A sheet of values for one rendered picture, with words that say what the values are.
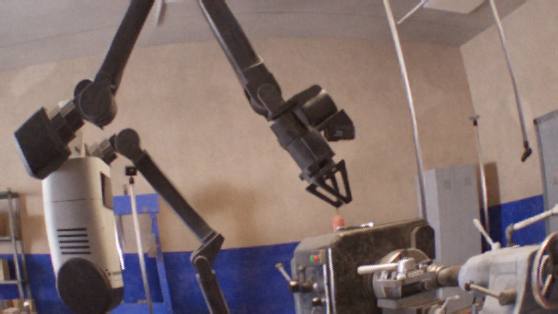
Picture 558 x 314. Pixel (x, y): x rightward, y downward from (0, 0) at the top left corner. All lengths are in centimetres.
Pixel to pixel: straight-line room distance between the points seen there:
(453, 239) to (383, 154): 127
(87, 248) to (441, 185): 489
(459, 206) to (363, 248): 361
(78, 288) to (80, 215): 18
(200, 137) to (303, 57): 134
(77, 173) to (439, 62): 592
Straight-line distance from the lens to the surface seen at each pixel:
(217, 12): 122
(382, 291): 228
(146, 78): 585
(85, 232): 131
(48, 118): 120
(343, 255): 242
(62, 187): 133
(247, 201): 571
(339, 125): 118
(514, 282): 151
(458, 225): 597
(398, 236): 253
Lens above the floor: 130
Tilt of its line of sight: 8 degrees up
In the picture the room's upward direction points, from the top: 7 degrees counter-clockwise
